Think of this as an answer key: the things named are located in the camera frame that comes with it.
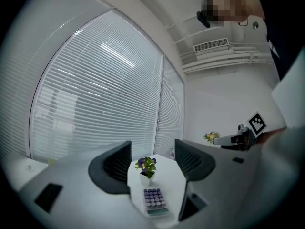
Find black head-worn camera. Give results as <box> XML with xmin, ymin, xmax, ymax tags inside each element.
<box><xmin>196</xmin><ymin>10</ymin><xmax>212</xmax><ymax>29</ymax></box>

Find white ceiling pipes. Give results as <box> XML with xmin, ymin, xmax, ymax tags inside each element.
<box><xmin>175</xmin><ymin>18</ymin><xmax>275</xmax><ymax>74</ymax></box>

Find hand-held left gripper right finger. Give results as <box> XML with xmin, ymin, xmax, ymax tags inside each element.
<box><xmin>174</xmin><ymin>139</ymin><xmax>265</xmax><ymax>229</ymax></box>

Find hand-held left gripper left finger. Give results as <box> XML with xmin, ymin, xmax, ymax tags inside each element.
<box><xmin>19</xmin><ymin>140</ymin><xmax>153</xmax><ymax>229</ymax></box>

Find person's dark clothing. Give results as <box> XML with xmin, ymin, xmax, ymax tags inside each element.
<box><xmin>247</xmin><ymin>0</ymin><xmax>305</xmax><ymax>81</ymax></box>

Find small potted plant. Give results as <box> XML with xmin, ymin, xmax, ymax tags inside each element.
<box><xmin>134</xmin><ymin>156</ymin><xmax>158</xmax><ymax>186</ymax></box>

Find white ceiling air vent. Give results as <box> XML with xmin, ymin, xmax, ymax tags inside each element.
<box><xmin>193</xmin><ymin>38</ymin><xmax>230</xmax><ymax>53</ymax></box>

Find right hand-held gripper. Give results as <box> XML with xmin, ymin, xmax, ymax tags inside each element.
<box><xmin>213</xmin><ymin>112</ymin><xmax>268</xmax><ymax>152</ymax></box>

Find yellow flower bouquet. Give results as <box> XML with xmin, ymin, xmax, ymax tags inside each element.
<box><xmin>203</xmin><ymin>131</ymin><xmax>221</xmax><ymax>145</ymax></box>

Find person's right forearm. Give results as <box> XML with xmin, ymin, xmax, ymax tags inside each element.
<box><xmin>256</xmin><ymin>127</ymin><xmax>288</xmax><ymax>146</ymax></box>

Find person's head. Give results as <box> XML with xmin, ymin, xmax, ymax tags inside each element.
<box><xmin>201</xmin><ymin>0</ymin><xmax>265</xmax><ymax>29</ymax></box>

